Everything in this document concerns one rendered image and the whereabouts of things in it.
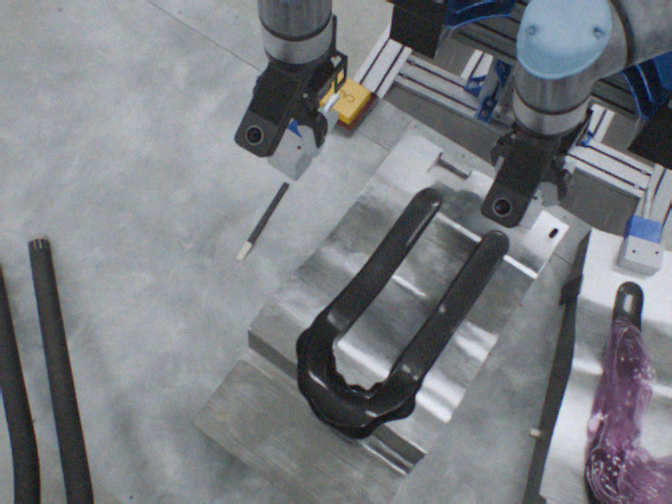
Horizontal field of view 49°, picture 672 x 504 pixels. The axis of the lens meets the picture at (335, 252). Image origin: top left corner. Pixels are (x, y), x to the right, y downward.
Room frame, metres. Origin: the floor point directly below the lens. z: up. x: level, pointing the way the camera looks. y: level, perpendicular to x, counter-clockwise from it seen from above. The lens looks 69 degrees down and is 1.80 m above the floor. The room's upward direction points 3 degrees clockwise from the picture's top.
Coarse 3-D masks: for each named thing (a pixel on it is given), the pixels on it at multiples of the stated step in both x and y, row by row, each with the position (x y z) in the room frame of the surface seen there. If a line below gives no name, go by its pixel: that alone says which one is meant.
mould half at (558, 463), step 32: (576, 256) 0.39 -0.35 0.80; (608, 256) 0.37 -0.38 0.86; (608, 288) 0.33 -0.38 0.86; (576, 320) 0.27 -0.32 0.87; (608, 320) 0.28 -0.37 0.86; (576, 352) 0.23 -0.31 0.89; (576, 384) 0.18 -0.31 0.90; (544, 416) 0.15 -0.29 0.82; (576, 416) 0.15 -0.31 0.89; (544, 448) 0.11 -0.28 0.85; (576, 448) 0.11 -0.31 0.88; (544, 480) 0.07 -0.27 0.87; (576, 480) 0.07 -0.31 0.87
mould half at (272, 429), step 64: (384, 192) 0.44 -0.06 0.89; (448, 192) 0.44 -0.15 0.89; (320, 256) 0.33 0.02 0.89; (448, 256) 0.35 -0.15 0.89; (512, 256) 0.35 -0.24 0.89; (256, 320) 0.23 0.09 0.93; (384, 320) 0.25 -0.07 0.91; (256, 384) 0.17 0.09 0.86; (448, 384) 0.17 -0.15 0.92; (256, 448) 0.09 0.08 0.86; (320, 448) 0.09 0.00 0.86; (384, 448) 0.10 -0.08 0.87
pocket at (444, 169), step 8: (440, 152) 0.50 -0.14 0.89; (440, 160) 0.50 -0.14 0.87; (448, 160) 0.50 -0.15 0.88; (432, 168) 0.49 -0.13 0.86; (440, 168) 0.49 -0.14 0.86; (448, 168) 0.49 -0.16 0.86; (456, 168) 0.49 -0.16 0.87; (464, 168) 0.49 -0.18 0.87; (440, 176) 0.48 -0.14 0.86; (448, 176) 0.48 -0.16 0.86; (456, 176) 0.48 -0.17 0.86; (464, 176) 0.48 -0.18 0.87; (448, 184) 0.47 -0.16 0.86; (456, 184) 0.47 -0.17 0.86
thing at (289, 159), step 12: (336, 96) 0.55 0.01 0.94; (324, 108) 0.53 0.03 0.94; (288, 132) 0.48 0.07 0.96; (288, 144) 0.46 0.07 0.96; (300, 144) 0.46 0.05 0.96; (276, 156) 0.45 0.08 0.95; (288, 156) 0.44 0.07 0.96; (300, 156) 0.45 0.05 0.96; (276, 168) 0.45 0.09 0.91; (288, 168) 0.44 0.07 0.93; (300, 168) 0.44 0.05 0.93
